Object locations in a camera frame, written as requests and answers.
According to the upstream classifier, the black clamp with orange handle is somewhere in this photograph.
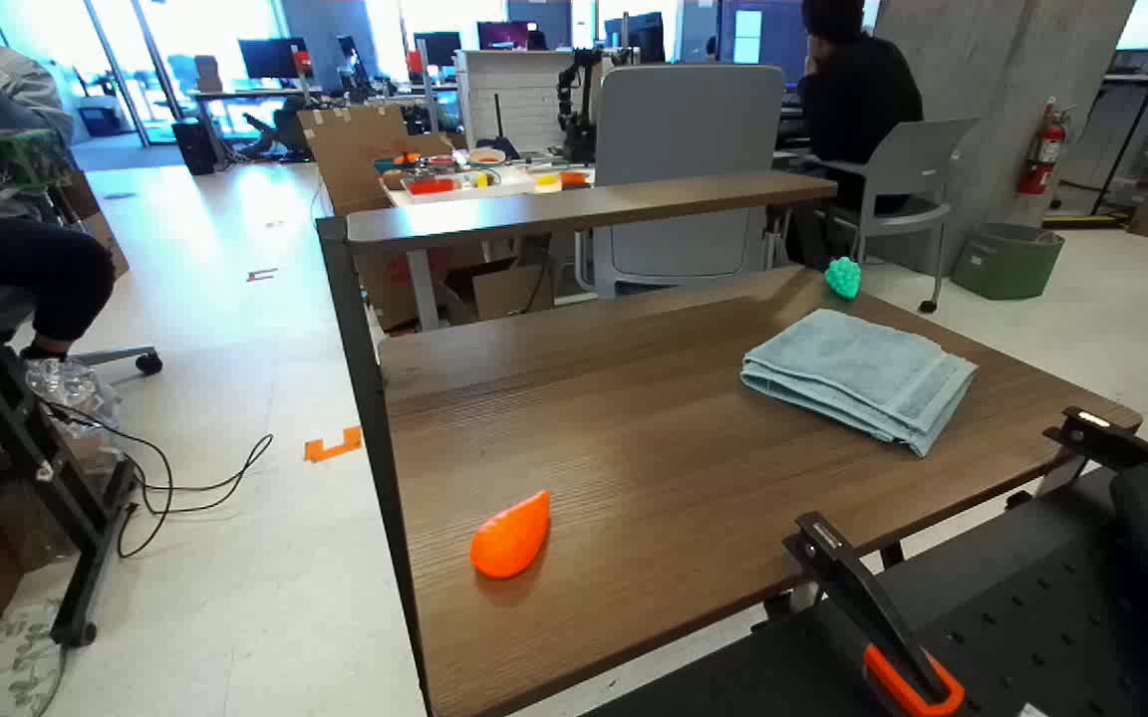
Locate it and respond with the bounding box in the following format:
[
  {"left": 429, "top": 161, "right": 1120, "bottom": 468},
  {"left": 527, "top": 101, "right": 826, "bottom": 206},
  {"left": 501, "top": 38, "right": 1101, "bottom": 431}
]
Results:
[{"left": 780, "top": 512, "right": 967, "bottom": 717}]

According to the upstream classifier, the tray of colourful items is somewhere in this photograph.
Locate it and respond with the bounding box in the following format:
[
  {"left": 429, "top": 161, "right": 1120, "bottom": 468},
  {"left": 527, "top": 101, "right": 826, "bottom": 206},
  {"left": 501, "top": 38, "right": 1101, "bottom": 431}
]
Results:
[{"left": 373, "top": 146, "right": 594, "bottom": 202}]

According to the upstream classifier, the cardboard box under table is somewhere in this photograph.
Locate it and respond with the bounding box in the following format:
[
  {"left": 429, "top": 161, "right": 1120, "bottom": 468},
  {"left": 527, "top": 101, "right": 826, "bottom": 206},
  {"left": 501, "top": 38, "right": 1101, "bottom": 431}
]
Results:
[{"left": 357, "top": 253, "right": 557, "bottom": 335}]

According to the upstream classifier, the grey office chair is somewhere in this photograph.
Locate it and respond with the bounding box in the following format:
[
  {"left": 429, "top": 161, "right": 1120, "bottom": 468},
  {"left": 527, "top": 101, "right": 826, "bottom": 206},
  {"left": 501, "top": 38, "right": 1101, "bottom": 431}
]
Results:
[{"left": 826, "top": 116, "right": 979, "bottom": 315}]

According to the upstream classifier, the red fire extinguisher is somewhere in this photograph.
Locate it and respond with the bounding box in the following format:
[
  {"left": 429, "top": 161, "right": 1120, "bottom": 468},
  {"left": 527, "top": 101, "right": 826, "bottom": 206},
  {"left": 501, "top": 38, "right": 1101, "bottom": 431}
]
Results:
[{"left": 1012, "top": 96, "right": 1076, "bottom": 198}]

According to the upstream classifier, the black floor cable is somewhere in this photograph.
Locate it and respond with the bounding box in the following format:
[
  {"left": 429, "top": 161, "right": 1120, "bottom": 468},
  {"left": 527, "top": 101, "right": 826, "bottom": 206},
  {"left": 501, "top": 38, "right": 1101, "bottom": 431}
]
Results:
[{"left": 48, "top": 396, "right": 279, "bottom": 561}]

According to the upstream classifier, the black desk device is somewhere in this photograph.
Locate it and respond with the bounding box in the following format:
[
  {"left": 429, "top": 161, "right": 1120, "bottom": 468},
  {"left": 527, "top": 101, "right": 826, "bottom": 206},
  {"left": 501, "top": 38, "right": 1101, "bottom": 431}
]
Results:
[{"left": 555, "top": 50, "right": 604, "bottom": 166}]

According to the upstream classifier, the orange plastic teardrop object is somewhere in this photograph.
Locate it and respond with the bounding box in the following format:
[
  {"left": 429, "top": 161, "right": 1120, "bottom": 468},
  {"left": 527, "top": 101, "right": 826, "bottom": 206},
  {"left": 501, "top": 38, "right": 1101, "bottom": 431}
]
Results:
[{"left": 465, "top": 486, "right": 555, "bottom": 587}]

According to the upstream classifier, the black metal stand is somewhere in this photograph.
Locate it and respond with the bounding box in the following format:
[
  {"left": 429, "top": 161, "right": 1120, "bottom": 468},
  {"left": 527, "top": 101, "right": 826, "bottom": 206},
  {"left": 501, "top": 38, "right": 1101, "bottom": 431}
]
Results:
[{"left": 0, "top": 291, "right": 147, "bottom": 651}]

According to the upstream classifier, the seated person in dark trousers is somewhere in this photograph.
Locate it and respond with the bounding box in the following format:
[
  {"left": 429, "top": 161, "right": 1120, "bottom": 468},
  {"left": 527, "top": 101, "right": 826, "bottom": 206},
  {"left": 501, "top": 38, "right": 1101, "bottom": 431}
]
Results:
[{"left": 0, "top": 18, "right": 118, "bottom": 362}]

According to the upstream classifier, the brown cardboard sheet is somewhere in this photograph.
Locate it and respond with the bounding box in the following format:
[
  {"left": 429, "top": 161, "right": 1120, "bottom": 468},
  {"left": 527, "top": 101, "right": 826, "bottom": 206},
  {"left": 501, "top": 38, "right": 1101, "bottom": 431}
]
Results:
[{"left": 297, "top": 104, "right": 458, "bottom": 218}]

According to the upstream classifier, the green bin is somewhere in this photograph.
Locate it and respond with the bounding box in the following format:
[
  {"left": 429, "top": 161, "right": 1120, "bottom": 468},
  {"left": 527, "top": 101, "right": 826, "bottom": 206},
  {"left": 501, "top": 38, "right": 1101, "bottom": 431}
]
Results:
[{"left": 947, "top": 218, "right": 1068, "bottom": 304}]

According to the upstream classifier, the white shoe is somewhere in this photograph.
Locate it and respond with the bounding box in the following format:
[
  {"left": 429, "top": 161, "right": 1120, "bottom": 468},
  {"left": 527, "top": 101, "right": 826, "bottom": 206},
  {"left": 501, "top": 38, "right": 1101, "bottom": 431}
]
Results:
[{"left": 18, "top": 354, "right": 118, "bottom": 421}]

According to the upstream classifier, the dark computer monitor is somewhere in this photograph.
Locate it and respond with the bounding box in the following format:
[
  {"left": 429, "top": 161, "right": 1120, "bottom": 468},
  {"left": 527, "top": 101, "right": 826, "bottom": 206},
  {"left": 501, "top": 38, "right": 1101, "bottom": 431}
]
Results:
[
  {"left": 412, "top": 28, "right": 465, "bottom": 71},
  {"left": 234, "top": 38, "right": 313, "bottom": 84},
  {"left": 600, "top": 11, "right": 668, "bottom": 68},
  {"left": 475, "top": 18, "right": 551, "bottom": 56}
]

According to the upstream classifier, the black slanted pole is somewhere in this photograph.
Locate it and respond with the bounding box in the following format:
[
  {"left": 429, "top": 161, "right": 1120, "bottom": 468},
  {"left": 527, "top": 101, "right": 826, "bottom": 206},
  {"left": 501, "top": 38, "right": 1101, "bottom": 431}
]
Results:
[{"left": 1088, "top": 0, "right": 1148, "bottom": 222}]

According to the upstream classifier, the white board panel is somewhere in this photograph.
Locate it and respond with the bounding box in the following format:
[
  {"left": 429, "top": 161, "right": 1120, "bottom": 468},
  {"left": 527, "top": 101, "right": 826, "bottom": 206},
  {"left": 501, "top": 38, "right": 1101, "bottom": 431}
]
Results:
[{"left": 458, "top": 50, "right": 576, "bottom": 150}]

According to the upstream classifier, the wooden side table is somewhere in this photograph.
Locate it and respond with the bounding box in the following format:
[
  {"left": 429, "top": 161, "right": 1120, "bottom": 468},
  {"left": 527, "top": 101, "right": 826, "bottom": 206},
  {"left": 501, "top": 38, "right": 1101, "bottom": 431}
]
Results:
[{"left": 341, "top": 166, "right": 842, "bottom": 335}]

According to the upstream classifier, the black perforated base board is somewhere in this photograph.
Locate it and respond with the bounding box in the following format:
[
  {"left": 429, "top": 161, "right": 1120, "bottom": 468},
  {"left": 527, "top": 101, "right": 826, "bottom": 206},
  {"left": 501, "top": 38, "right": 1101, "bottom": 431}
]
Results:
[{"left": 586, "top": 462, "right": 1148, "bottom": 717}]

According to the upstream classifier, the black table clamp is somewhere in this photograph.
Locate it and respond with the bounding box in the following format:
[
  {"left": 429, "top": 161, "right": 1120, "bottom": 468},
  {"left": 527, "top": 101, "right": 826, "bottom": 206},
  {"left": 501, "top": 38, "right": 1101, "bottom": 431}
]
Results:
[{"left": 1043, "top": 403, "right": 1148, "bottom": 472}]

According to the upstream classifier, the person in black hoodie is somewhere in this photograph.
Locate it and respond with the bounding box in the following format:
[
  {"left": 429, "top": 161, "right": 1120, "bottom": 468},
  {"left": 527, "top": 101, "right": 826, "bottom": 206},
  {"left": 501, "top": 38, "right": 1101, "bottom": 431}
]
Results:
[{"left": 785, "top": 0, "right": 927, "bottom": 271}]

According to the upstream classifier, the light blue towel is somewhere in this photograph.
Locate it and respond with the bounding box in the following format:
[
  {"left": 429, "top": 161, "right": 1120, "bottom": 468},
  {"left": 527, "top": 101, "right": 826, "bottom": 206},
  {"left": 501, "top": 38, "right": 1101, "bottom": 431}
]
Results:
[{"left": 736, "top": 308, "right": 979, "bottom": 460}]

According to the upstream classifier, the teal bumpy plastic object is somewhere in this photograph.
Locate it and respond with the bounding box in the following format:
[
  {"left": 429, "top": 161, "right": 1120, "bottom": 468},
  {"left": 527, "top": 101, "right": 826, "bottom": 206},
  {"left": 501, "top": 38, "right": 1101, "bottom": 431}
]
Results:
[{"left": 822, "top": 255, "right": 865, "bottom": 304}]

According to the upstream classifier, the office chair base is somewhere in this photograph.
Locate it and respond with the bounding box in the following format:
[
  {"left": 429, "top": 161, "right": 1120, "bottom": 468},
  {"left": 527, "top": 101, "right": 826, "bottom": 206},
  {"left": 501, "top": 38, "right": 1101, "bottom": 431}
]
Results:
[{"left": 0, "top": 283, "right": 166, "bottom": 381}]

